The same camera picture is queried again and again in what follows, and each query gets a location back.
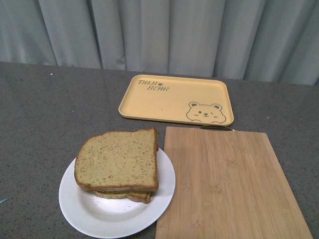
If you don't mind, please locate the white round plate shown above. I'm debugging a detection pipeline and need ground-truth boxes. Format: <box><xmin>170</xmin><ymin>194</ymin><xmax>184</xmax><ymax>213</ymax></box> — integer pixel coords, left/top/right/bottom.
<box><xmin>59</xmin><ymin>149</ymin><xmax>175</xmax><ymax>239</ymax></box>

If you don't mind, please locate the yellow bear tray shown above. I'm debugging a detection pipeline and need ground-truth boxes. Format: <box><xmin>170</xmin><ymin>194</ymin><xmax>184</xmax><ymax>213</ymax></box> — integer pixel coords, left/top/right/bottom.
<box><xmin>119</xmin><ymin>75</ymin><xmax>234</xmax><ymax>126</ymax></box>

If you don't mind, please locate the bamboo cutting board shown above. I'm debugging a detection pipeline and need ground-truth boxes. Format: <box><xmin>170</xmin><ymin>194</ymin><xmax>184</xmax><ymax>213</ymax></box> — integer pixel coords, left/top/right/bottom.
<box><xmin>156</xmin><ymin>127</ymin><xmax>312</xmax><ymax>239</ymax></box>

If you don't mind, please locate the grey curtain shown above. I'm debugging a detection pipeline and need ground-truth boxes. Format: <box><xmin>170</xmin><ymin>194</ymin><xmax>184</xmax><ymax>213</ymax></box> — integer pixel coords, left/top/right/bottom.
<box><xmin>0</xmin><ymin>0</ymin><xmax>319</xmax><ymax>85</ymax></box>

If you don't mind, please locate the metal cutting board handle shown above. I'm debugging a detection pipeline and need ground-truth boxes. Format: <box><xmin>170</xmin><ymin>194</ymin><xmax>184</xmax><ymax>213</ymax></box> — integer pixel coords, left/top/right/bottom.
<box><xmin>199</xmin><ymin>125</ymin><xmax>235</xmax><ymax>131</ymax></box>

